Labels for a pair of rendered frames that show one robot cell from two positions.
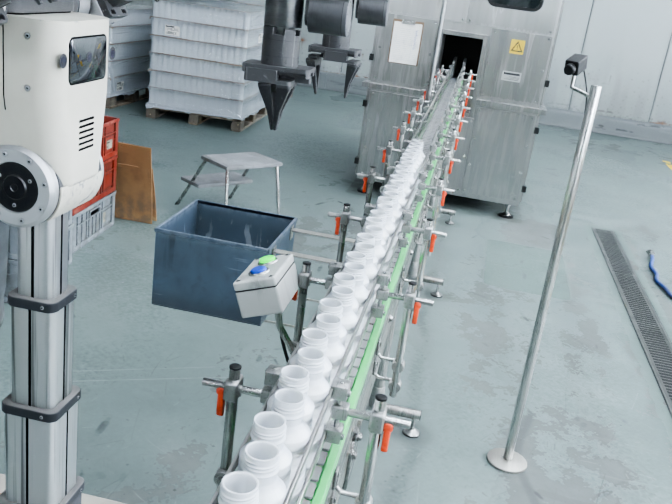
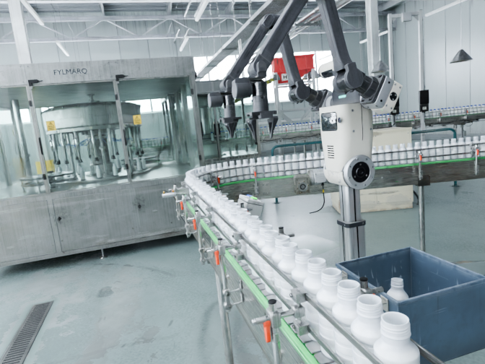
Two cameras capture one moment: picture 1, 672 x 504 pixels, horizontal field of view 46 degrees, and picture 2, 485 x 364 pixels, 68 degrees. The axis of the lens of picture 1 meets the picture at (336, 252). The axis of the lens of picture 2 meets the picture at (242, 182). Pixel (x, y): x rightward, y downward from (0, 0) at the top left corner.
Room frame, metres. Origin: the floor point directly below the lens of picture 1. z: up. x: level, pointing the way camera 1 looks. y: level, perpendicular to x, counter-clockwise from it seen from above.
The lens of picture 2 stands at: (2.86, -0.57, 1.45)
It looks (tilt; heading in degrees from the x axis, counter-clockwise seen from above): 9 degrees down; 156
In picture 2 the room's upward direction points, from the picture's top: 6 degrees counter-clockwise
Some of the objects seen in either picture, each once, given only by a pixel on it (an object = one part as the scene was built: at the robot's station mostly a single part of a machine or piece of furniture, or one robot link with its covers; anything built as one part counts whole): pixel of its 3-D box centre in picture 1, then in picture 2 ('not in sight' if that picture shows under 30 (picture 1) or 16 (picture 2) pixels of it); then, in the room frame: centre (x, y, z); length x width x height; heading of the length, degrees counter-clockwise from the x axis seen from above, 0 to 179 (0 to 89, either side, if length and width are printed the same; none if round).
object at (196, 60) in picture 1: (214, 61); not in sight; (8.50, 1.56, 0.59); 1.24 x 1.03 x 1.17; 174
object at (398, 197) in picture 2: not in sight; (368, 169); (-1.37, 3.42, 0.59); 1.10 x 0.62 x 1.18; 64
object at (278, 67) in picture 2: not in sight; (296, 122); (-4.19, 4.02, 1.40); 0.92 x 0.72 x 2.80; 64
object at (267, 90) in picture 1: (283, 100); (229, 128); (1.21, 0.11, 1.44); 0.07 x 0.07 x 0.09; 86
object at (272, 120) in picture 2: (324, 72); (266, 126); (1.67, 0.08, 1.44); 0.07 x 0.07 x 0.09; 81
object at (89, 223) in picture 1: (62, 215); not in sight; (4.31, 1.61, 0.11); 0.61 x 0.41 x 0.22; 175
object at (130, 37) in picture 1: (96, 49); not in sight; (8.79, 2.93, 0.50); 1.23 x 1.05 x 1.00; 170
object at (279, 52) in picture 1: (280, 52); (229, 113); (1.21, 0.12, 1.51); 0.10 x 0.07 x 0.07; 86
